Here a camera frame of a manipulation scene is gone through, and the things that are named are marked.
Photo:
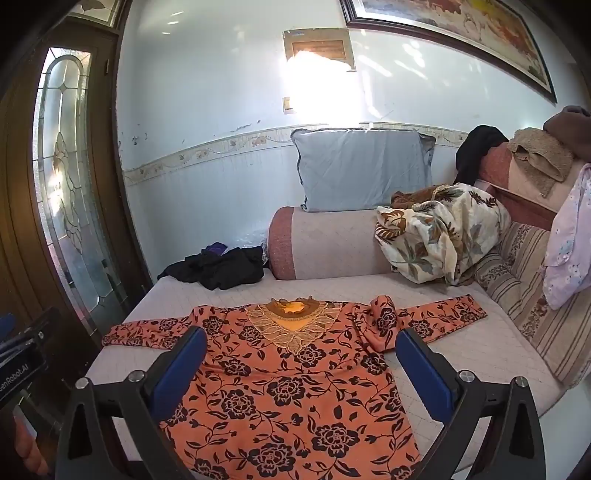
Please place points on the pink quilted sofa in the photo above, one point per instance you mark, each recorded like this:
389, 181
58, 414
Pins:
466, 360

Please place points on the cream floral blanket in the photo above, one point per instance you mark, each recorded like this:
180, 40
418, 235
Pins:
443, 235

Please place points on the beige towel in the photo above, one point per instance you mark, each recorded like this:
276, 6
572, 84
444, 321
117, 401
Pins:
540, 152

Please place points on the purple cloth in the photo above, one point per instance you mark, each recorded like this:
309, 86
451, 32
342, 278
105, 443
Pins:
214, 249

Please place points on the light switch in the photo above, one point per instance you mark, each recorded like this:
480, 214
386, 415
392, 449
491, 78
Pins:
289, 105

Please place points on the black clothes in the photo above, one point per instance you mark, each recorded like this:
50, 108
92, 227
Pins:
217, 272

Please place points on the wooden door with stained glass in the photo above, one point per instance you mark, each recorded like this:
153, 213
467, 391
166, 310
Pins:
23, 184

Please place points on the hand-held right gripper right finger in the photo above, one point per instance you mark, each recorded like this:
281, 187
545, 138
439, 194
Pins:
425, 374

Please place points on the framed painting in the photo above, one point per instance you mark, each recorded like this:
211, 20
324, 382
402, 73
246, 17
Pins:
461, 23

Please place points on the grey pillow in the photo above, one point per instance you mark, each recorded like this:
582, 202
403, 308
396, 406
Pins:
364, 170

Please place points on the person's left hand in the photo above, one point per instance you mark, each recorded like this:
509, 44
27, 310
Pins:
32, 450

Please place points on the stained glass transom window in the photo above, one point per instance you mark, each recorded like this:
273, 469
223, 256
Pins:
99, 9

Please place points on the wall electrical panel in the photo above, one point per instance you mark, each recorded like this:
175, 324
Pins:
318, 46

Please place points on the dark brown blanket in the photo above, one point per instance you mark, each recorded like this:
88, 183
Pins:
572, 127

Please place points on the brown cloth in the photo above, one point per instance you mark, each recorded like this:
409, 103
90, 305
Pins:
406, 198

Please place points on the striped sofa cushion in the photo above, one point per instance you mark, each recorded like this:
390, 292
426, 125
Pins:
521, 295

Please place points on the pink sofa bolster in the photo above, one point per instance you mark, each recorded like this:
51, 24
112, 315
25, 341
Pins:
323, 244

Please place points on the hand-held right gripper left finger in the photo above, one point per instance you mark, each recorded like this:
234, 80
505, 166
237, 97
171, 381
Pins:
180, 374

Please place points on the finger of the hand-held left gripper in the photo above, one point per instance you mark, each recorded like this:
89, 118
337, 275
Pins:
5, 328

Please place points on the pale pink floral garment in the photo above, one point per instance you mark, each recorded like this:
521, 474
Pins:
568, 240

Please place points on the black garment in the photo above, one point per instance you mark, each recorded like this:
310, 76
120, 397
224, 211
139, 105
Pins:
475, 147

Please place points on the clear plastic bag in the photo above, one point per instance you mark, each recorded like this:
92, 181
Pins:
253, 239

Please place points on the orange floral shirt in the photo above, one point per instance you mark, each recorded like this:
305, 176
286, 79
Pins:
295, 392

